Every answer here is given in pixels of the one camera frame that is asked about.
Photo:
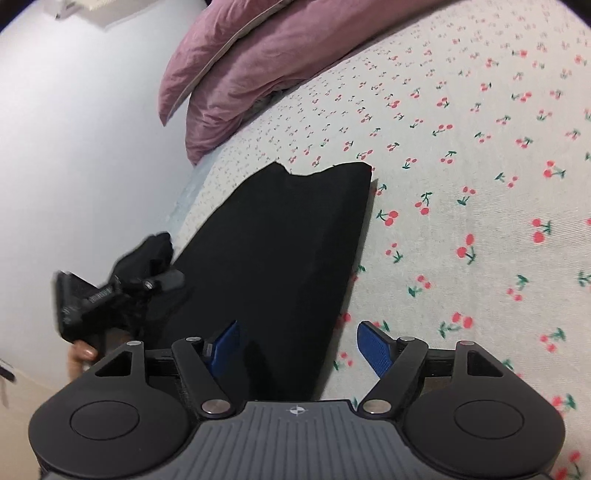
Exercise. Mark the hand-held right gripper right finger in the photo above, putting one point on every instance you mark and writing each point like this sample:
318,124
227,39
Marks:
373,346

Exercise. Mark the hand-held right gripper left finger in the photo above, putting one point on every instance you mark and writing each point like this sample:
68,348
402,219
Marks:
225,344

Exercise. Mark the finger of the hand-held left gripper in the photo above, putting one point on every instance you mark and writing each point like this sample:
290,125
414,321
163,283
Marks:
166,280
147,256

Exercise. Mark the black pants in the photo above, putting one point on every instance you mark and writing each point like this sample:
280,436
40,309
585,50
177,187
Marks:
286,240

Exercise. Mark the person's left hand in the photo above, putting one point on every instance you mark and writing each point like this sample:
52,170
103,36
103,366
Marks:
82,353

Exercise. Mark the light grey mattress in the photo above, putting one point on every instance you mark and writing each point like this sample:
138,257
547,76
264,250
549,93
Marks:
198,184

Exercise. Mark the pink duvet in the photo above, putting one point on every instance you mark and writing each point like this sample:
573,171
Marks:
258,60

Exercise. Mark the cherry print bed sheet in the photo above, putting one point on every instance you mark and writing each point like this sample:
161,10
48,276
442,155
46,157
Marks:
461,138

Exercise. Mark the white wall fixture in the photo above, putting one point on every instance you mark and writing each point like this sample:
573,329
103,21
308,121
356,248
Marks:
92,7

